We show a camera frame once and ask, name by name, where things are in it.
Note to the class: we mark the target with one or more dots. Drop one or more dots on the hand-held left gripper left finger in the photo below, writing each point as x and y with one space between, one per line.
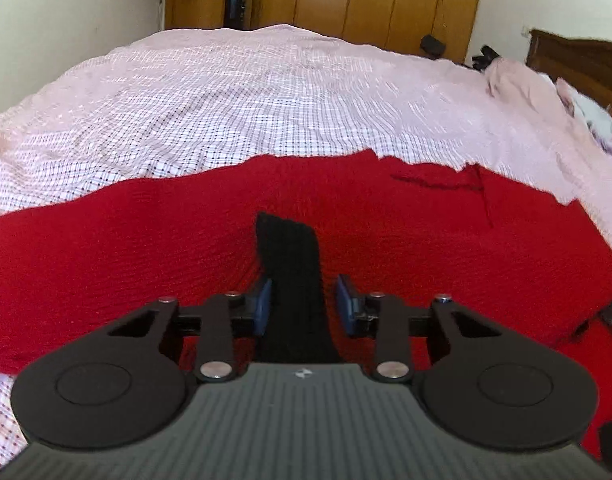
262 309

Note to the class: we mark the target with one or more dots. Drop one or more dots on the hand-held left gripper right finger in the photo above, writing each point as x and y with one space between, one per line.
345 306

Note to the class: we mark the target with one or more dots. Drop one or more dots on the black knitted cloth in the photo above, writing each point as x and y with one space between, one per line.
291 280

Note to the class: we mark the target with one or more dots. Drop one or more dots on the red knitted garment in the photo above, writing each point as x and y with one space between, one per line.
135 260

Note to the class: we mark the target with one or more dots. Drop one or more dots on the bed with pink checked sheet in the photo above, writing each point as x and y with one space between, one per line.
235 105

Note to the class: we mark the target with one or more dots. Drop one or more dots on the black bag by wardrobe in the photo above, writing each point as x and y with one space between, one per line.
433 46

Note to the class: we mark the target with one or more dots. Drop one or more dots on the black object beside bed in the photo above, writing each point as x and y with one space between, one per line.
486 57

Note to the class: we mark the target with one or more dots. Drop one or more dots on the wooden wardrobe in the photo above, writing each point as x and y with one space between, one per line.
386 0

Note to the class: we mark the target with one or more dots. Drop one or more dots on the dark wooden headboard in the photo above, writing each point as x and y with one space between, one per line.
581 60

